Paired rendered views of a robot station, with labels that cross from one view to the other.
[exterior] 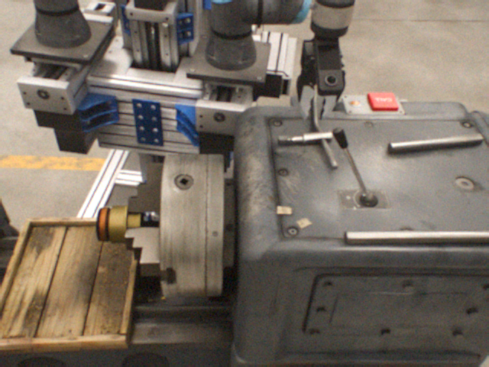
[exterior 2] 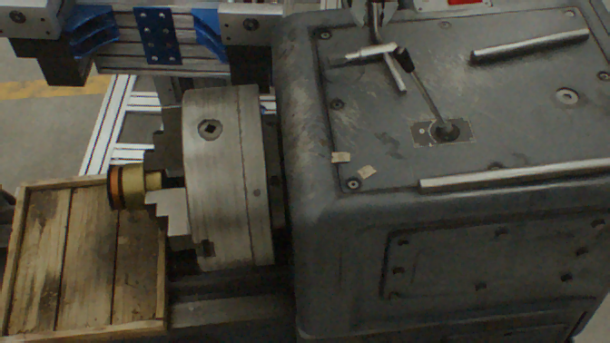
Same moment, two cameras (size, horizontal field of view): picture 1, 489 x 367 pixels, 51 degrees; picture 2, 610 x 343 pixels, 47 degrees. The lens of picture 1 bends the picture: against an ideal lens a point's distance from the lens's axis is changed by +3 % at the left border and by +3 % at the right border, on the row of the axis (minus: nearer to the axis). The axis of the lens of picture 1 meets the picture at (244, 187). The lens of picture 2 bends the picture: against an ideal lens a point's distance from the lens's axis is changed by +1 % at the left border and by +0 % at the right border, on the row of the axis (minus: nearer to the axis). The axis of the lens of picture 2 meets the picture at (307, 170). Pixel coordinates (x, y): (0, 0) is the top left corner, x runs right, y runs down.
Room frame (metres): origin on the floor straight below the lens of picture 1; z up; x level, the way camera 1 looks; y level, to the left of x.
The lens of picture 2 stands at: (0.01, -0.03, 2.04)
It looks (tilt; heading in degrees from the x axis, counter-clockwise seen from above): 52 degrees down; 0
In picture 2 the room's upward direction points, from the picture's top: 2 degrees counter-clockwise
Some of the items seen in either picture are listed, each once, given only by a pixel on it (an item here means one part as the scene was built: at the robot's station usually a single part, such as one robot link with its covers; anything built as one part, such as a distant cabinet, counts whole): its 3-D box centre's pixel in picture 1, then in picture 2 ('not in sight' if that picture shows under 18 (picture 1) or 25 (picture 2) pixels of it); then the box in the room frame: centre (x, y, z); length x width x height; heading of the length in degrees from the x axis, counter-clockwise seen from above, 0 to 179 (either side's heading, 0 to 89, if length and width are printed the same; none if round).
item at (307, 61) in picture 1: (323, 50); not in sight; (0.91, -0.14, 1.43); 0.09 x 0.08 x 0.12; 5
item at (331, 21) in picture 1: (330, 11); not in sight; (0.90, -0.13, 1.52); 0.08 x 0.08 x 0.05
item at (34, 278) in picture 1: (73, 277); (89, 252); (0.71, 0.40, 0.89); 0.36 x 0.30 x 0.04; 5
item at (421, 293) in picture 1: (361, 224); (446, 155); (0.79, -0.28, 1.06); 0.59 x 0.48 x 0.39; 95
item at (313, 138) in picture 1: (304, 138); (361, 54); (0.84, -0.12, 1.27); 0.12 x 0.02 x 0.02; 103
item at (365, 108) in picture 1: (370, 113); (447, 6); (1.00, -0.29, 1.23); 0.13 x 0.08 x 0.05; 95
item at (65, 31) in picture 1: (60, 18); not in sight; (1.37, 0.56, 1.21); 0.15 x 0.15 x 0.10
